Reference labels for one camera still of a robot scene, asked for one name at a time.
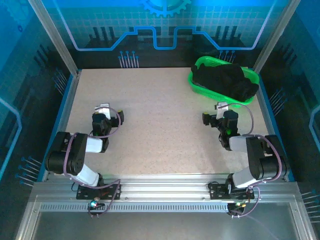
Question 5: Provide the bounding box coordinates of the grey metal front panel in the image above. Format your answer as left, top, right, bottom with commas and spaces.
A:
32, 212, 301, 240

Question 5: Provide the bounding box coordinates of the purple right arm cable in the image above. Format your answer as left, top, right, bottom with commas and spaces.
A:
218, 102, 283, 188

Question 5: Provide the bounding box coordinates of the small LED circuit board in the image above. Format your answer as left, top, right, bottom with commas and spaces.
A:
87, 198, 106, 211
227, 201, 247, 211

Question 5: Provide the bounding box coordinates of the black t-shirt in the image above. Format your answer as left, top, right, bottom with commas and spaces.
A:
191, 62, 260, 103

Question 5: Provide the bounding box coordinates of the slotted aluminium strip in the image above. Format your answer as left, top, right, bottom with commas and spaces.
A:
39, 202, 230, 213

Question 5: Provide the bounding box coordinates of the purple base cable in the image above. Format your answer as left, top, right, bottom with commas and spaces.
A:
87, 178, 123, 218
229, 184, 262, 218

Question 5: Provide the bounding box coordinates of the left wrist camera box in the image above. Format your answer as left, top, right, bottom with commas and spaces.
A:
93, 102, 111, 120

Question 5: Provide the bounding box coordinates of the aluminium frame post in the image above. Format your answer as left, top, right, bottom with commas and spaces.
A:
26, 0, 82, 77
252, 0, 302, 75

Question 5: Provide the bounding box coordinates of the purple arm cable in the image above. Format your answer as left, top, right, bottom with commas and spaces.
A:
218, 102, 283, 188
62, 106, 123, 181

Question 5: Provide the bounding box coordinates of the green plastic basket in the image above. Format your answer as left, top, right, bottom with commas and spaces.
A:
187, 56, 261, 109

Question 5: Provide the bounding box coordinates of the blue table edge trim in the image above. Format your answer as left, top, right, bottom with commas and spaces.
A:
259, 73, 296, 182
38, 73, 76, 177

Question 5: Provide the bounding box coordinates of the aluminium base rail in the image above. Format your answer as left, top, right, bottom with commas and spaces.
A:
32, 173, 298, 213

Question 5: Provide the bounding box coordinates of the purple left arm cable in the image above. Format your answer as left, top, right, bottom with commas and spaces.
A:
62, 106, 123, 181

